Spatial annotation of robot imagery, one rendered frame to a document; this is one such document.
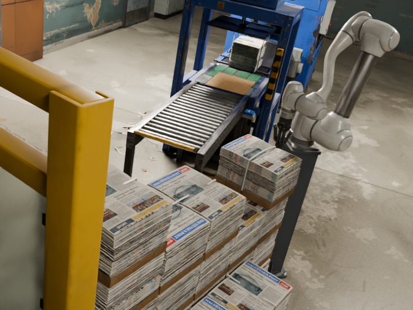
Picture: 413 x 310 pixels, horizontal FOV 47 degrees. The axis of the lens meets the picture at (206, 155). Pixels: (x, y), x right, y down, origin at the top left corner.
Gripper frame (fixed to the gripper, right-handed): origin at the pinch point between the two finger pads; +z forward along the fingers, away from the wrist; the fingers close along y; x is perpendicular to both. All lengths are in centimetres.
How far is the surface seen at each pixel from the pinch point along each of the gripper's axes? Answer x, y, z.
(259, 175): -35.1, 8.0, 2.5
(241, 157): -34.7, -5.1, -2.7
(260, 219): -44, 19, 21
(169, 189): -92, -8, -3
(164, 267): -125, 19, 5
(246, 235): -57, 19, 25
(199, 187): -79, 0, -3
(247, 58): 183, -132, 10
